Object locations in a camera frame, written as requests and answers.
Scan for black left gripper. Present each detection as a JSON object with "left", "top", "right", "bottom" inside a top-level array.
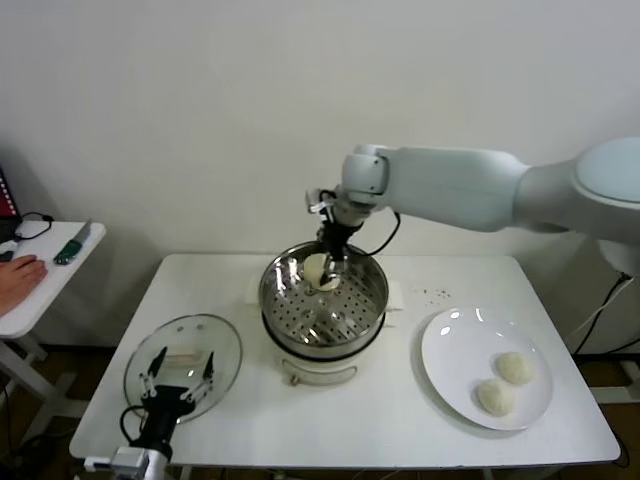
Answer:
[{"left": 132, "top": 345, "right": 216, "bottom": 452}]

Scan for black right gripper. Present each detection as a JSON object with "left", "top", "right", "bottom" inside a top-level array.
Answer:
[{"left": 316, "top": 218, "right": 362, "bottom": 287}]

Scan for glass lid with beige handle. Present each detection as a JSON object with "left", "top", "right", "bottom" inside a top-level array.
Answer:
[{"left": 123, "top": 313, "right": 244, "bottom": 426}]

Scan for stainless steel steamer basket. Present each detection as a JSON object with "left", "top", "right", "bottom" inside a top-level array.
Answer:
[{"left": 243, "top": 240, "right": 405, "bottom": 352}]

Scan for bare person hand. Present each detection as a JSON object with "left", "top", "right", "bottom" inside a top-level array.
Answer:
[{"left": 0, "top": 254, "right": 50, "bottom": 317}]

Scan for scattered dark crumbs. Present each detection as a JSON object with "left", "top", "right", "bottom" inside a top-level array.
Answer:
[{"left": 409, "top": 285, "right": 452, "bottom": 304}]

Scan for white electric cooking pot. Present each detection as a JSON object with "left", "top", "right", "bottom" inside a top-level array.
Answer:
[{"left": 263, "top": 309, "right": 388, "bottom": 389}]

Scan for white round plate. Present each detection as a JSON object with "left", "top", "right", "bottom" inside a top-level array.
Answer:
[{"left": 420, "top": 305, "right": 555, "bottom": 432}]

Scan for white side table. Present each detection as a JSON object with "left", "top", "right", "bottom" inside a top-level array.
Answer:
[{"left": 0, "top": 221, "right": 108, "bottom": 436}]

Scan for red notebook with white dots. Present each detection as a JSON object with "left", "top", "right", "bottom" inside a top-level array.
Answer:
[{"left": 0, "top": 164, "right": 24, "bottom": 224}]

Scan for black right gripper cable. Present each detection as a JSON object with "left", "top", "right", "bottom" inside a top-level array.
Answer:
[{"left": 349, "top": 210, "right": 402, "bottom": 257}]

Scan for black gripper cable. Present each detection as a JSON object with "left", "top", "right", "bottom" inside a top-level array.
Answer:
[
  {"left": 349, "top": 210, "right": 402, "bottom": 257},
  {"left": 119, "top": 405, "right": 152, "bottom": 447}
]

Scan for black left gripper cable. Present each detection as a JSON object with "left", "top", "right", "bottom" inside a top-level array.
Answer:
[{"left": 119, "top": 405, "right": 152, "bottom": 447}]

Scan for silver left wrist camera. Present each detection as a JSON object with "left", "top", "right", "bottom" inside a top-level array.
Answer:
[{"left": 83, "top": 446, "right": 154, "bottom": 480}]

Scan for green handled knife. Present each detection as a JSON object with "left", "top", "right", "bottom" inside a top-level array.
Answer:
[{"left": 53, "top": 219, "right": 94, "bottom": 267}]

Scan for thin black cable loop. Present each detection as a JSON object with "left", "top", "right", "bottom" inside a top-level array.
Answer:
[{"left": 14, "top": 212, "right": 56, "bottom": 242}]

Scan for white wall cable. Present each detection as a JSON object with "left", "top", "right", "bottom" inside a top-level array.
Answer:
[{"left": 569, "top": 272, "right": 639, "bottom": 342}]

